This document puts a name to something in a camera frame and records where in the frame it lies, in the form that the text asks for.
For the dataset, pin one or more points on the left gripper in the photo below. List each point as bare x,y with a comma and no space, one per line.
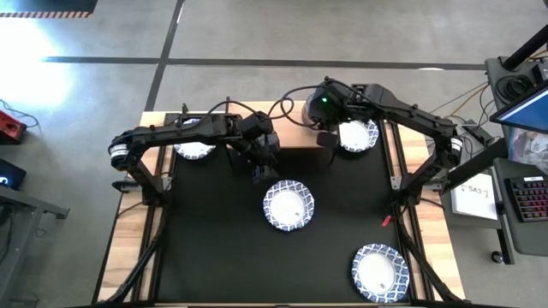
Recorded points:
265,149

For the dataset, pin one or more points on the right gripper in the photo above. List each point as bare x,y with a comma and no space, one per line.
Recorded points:
327,107

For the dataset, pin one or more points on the blue white patterned paper plate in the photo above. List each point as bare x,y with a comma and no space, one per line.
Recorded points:
194,150
287,207
380,274
357,137

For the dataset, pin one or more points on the grey floral patterned bowl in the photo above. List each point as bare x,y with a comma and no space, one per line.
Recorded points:
305,116

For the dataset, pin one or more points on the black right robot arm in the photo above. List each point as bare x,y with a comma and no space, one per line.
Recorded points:
411,117

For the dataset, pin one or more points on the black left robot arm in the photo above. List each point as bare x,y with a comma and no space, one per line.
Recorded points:
184,132

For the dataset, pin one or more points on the wooden shelf with black legs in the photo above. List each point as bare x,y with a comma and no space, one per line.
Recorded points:
297,139

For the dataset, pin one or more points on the small red clip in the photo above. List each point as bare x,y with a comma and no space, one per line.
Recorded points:
386,220

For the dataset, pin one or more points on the white SA3 sign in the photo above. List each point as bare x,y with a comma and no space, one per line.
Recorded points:
473,199

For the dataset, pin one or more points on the grey equipment cart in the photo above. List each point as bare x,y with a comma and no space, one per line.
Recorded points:
492,68

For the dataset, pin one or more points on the blue screen monitor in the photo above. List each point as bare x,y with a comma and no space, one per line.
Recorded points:
528,111

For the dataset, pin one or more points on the clear plastic bag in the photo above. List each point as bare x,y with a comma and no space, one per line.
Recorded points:
531,149

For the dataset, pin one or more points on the black caster wheel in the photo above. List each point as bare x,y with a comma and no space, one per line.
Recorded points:
497,257

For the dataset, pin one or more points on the backlit computer keyboard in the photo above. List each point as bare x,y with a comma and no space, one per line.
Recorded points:
531,199

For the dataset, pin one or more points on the black stand pole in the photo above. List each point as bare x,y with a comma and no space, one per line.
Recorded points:
526,47

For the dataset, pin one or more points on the grey side desk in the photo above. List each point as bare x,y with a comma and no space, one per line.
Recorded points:
531,239

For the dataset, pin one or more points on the grey metal desk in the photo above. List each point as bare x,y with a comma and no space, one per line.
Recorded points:
30,203

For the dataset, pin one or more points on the black device with blue light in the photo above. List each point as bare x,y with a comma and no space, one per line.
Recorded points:
10,175

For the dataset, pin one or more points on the red toolbox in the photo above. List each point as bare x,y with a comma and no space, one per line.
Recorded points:
10,128

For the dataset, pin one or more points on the hazard striped floor mat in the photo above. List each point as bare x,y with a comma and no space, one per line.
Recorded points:
43,5

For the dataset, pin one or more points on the black metal table frame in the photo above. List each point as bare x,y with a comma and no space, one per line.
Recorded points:
138,274

